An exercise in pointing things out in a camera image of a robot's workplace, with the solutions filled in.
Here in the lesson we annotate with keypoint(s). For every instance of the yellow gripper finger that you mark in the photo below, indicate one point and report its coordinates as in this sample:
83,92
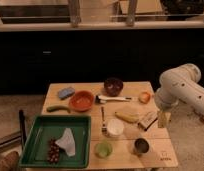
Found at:
163,119

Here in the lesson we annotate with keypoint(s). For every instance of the orange apple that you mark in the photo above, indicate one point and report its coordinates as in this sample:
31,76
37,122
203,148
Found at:
144,97

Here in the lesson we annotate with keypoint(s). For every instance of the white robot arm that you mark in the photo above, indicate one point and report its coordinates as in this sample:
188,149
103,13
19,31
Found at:
179,84

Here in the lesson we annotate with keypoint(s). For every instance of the metal cup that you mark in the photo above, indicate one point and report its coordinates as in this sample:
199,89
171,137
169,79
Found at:
141,146

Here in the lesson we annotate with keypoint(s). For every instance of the white plastic cup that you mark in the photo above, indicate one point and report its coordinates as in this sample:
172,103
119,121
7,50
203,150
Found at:
115,127

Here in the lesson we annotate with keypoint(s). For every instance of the green plastic cup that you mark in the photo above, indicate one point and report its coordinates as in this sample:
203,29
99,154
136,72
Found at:
103,149

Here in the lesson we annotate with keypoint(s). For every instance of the wooden block brush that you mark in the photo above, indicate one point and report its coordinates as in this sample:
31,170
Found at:
147,120

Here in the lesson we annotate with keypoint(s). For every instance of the yellow banana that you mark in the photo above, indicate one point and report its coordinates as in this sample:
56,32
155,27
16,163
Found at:
127,117

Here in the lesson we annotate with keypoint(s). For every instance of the dark brown bowl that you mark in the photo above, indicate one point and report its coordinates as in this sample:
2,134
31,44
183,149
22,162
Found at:
113,86

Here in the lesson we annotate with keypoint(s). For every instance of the metal fork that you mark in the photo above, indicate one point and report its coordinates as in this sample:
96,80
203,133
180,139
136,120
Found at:
104,129

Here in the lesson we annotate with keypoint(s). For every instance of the orange bowl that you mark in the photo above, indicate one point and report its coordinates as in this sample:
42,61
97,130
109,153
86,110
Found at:
81,101

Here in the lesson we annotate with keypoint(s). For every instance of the white cloth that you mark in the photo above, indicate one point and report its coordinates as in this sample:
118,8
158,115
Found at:
67,142

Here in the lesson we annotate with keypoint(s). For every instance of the blue sponge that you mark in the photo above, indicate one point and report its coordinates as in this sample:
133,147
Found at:
66,92

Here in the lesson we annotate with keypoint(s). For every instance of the green cucumber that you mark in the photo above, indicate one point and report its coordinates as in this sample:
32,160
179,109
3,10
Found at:
57,108

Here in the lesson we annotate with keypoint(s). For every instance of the green plastic tray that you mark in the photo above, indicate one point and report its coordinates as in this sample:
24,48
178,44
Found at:
41,149

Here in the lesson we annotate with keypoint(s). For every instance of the red grapes bunch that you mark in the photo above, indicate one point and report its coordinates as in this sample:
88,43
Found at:
53,152

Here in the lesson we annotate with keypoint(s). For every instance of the black chair frame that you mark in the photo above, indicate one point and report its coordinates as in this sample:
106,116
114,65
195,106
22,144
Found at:
18,137

